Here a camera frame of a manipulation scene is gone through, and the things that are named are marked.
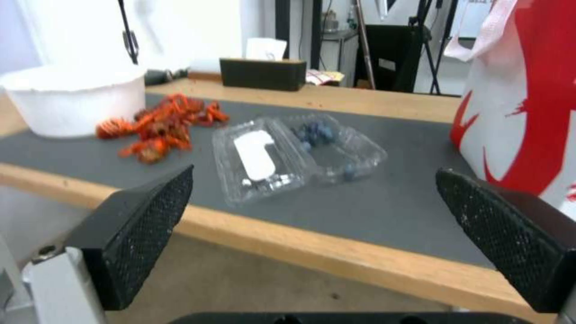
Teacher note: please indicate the white tissue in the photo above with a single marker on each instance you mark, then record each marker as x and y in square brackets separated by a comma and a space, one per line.
[266, 49]

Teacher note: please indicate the clear plastic clamshell container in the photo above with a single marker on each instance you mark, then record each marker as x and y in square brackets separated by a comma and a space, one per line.
[288, 168]

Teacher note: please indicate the black cabinet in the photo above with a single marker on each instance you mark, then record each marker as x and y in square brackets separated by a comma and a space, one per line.
[391, 57]

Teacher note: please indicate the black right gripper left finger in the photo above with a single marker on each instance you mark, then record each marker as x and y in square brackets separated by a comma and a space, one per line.
[135, 229]

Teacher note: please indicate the red and white takeout bag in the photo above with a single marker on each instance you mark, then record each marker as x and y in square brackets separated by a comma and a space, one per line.
[517, 101]

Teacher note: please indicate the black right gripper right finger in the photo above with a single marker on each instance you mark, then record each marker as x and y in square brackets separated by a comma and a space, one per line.
[508, 229]

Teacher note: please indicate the black tissue box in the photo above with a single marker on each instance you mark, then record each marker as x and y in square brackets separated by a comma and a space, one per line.
[263, 74]

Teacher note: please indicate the dark grey table mat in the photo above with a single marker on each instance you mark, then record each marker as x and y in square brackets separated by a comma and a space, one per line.
[405, 195]

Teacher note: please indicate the black tripod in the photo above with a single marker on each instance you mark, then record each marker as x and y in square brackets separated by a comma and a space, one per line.
[427, 40]

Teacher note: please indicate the white round bowl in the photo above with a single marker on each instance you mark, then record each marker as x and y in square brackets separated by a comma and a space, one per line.
[76, 104]

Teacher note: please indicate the colourful snack packets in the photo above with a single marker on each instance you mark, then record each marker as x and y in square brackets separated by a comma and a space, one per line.
[324, 78]

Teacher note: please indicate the red cooked crayfish pile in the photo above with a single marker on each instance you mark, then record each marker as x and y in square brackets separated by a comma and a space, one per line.
[175, 118]

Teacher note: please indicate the blueberry cluster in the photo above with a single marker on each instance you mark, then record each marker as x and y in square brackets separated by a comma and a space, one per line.
[315, 133]

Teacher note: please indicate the black upright post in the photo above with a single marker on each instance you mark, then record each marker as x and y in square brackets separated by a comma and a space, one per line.
[316, 33]

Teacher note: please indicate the white label on lid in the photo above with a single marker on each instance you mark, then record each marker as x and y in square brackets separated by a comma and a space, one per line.
[254, 155]

